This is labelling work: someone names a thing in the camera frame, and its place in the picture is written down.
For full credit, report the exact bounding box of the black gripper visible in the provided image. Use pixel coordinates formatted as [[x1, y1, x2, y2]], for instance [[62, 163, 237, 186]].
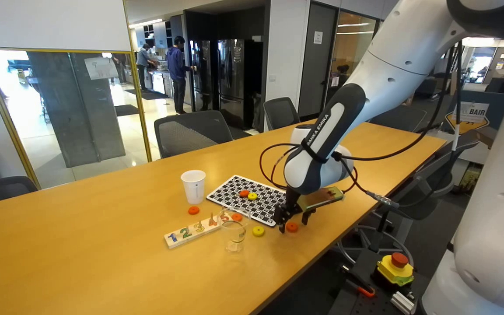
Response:
[[272, 188, 314, 235]]

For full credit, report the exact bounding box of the yellow disc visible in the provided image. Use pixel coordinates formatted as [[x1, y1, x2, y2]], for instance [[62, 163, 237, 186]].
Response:
[[251, 226, 265, 238], [246, 193, 258, 202]]

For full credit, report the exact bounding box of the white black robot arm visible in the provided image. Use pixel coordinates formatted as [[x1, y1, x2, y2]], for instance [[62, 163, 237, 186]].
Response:
[[272, 0, 504, 230]]

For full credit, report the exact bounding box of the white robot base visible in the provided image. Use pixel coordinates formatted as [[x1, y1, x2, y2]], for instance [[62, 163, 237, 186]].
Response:
[[421, 119, 504, 315]]

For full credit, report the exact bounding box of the clear colorless cup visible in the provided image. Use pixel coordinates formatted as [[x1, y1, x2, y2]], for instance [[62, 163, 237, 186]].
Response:
[[221, 219, 246, 254]]

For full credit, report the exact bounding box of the white plastic cup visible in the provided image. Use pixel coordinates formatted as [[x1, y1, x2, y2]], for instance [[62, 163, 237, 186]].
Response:
[[179, 170, 206, 205]]

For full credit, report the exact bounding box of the checkered calibration board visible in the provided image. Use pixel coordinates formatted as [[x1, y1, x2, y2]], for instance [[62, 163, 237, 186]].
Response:
[[206, 175, 284, 228]]

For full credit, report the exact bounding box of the yellow disc on checkerboard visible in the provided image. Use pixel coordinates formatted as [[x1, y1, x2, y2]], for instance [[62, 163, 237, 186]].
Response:
[[246, 193, 258, 202]]

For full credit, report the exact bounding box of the orange disc by number board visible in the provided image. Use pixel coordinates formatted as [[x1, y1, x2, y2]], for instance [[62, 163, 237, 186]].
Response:
[[230, 214, 242, 223]]

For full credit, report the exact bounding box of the wooden number peg board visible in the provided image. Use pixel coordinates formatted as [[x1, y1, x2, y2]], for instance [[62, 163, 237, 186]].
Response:
[[162, 212, 230, 249]]

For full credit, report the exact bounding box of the yellow red emergency stop button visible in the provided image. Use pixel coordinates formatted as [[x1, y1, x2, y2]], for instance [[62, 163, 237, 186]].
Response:
[[375, 252, 412, 287]]

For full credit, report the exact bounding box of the grey office chair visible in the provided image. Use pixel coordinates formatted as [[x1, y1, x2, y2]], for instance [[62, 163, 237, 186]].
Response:
[[153, 111, 232, 158], [262, 97, 298, 130]]

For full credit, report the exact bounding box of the person in dark clothes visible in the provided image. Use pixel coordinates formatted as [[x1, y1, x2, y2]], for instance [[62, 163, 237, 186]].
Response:
[[165, 35, 186, 114]]

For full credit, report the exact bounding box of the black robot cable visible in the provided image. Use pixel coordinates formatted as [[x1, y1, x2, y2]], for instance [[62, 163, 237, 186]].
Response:
[[256, 41, 463, 210]]

